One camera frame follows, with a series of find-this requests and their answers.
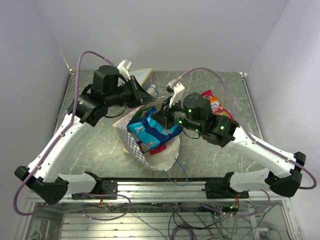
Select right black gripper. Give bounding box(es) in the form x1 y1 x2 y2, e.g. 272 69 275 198
151 95 204 134

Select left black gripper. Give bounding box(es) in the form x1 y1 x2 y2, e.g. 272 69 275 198
105 75 157 109

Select blue snack bag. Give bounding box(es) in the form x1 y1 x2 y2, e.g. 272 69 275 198
127 106 183 149

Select pink snack bag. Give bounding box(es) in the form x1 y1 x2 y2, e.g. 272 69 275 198
201 89 223 116

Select orange Fox's candy bag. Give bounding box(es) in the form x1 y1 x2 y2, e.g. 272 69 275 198
209 96 234 120

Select blue checkered paper bag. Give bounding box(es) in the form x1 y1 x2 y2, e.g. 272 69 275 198
112 106 180 171

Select green snack pack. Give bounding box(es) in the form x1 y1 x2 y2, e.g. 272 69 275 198
132 107 152 120

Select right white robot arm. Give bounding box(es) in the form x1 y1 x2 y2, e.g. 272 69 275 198
152 92 306 198

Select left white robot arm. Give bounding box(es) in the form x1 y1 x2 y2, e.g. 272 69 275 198
14 65 156 205

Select red snack pack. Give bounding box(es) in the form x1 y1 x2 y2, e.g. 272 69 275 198
149 143 167 155

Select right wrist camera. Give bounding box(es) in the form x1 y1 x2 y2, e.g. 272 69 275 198
166 80 185 108

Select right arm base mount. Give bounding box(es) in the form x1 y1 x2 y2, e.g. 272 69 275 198
202 181 249 200

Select aluminium frame rail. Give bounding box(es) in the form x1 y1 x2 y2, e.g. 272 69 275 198
27 181 290 204

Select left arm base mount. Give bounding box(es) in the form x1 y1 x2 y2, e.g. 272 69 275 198
71 179 118 200

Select loose cables under table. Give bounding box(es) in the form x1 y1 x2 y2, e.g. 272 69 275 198
82 197 276 240

